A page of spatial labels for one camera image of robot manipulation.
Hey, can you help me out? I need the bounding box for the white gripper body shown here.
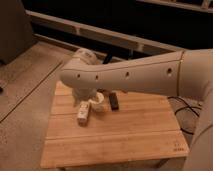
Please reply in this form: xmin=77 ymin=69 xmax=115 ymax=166
xmin=72 ymin=88 xmax=97 ymax=105

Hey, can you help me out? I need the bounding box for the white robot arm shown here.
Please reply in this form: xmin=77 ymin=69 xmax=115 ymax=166
xmin=60 ymin=49 xmax=213 ymax=171

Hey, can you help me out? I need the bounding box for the dark blue bowl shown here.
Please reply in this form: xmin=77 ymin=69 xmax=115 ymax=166
xmin=97 ymin=88 xmax=110 ymax=93

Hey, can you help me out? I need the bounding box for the white round cup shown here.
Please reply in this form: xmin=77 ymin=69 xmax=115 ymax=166
xmin=90 ymin=92 xmax=104 ymax=112

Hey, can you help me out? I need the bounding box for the black rectangular block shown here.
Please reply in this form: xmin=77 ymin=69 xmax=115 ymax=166
xmin=109 ymin=93 xmax=119 ymax=110

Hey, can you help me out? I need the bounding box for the wooden table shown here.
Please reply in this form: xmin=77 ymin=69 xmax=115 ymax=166
xmin=41 ymin=83 xmax=189 ymax=168

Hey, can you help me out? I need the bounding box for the grey cabinet at left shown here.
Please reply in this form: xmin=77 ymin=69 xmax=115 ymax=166
xmin=0 ymin=0 xmax=36 ymax=64

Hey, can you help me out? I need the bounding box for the white shelf rail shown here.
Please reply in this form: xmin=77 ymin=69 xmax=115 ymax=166
xmin=26 ymin=10 xmax=182 ymax=55

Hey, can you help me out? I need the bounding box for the black cable on floor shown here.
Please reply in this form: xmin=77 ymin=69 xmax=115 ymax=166
xmin=166 ymin=95 xmax=203 ymax=136

